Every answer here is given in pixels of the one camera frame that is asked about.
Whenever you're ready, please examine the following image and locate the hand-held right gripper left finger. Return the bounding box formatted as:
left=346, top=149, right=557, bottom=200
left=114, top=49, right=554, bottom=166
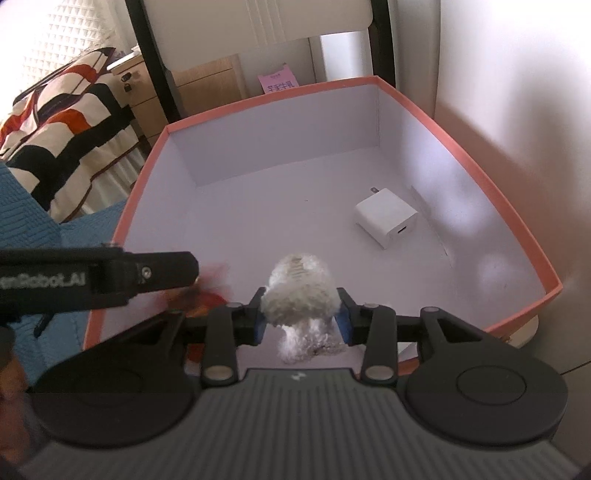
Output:
left=143, top=286, right=269, bottom=386

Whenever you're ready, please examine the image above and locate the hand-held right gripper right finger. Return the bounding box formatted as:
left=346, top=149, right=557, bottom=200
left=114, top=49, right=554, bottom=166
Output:
left=335, top=287, right=491, bottom=385

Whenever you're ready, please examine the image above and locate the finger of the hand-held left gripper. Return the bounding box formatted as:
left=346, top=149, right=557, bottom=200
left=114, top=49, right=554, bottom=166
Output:
left=124, top=251, right=201, bottom=303

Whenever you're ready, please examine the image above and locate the red plush toy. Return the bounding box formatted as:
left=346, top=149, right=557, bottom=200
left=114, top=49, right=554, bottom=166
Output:
left=164, top=262, right=232, bottom=365

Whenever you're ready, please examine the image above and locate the white plush toy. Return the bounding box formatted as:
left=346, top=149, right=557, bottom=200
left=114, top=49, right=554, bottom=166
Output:
left=260, top=253, right=348, bottom=365

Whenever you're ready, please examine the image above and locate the large white charger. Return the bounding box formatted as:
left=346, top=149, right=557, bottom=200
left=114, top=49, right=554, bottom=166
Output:
left=355, top=186, right=420, bottom=250

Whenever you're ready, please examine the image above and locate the orange cardboard box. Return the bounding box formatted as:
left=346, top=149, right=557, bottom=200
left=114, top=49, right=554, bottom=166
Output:
left=83, top=76, right=565, bottom=377

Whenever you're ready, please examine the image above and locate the blue textured chair cover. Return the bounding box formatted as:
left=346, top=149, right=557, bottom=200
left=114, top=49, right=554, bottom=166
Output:
left=0, top=161, right=128, bottom=365

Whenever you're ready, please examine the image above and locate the striped orange black blanket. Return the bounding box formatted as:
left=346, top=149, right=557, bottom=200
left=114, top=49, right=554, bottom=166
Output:
left=0, top=46, right=154, bottom=225

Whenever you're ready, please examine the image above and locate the beige stool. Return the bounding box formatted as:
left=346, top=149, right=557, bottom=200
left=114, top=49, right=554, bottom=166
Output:
left=480, top=314, right=541, bottom=350

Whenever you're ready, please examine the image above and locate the wooden nightstand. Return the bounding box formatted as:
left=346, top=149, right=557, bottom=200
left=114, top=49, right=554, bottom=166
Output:
left=107, top=51, right=250, bottom=153

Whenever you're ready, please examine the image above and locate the pink paper bag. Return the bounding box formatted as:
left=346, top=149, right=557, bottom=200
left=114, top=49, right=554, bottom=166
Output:
left=257, top=64, right=300, bottom=96

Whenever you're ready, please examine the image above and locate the white quilted headboard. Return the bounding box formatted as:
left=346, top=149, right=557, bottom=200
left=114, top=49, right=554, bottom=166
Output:
left=18, top=0, right=139, bottom=99

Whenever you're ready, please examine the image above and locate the white chair with black frame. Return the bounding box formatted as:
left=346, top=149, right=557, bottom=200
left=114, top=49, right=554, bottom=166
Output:
left=124, top=0, right=393, bottom=141

